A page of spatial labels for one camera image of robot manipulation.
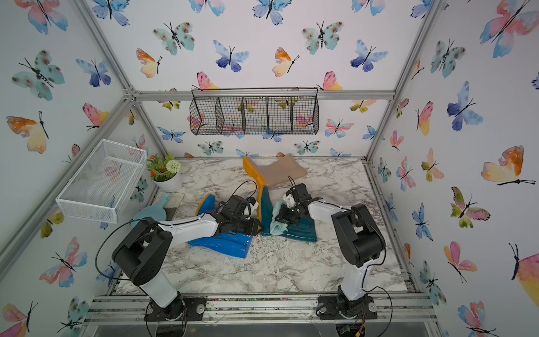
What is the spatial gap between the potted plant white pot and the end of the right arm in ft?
1.69

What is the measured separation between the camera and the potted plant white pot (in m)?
1.01

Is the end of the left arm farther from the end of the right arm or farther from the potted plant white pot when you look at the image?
the potted plant white pot

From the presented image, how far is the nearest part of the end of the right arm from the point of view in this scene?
74 cm
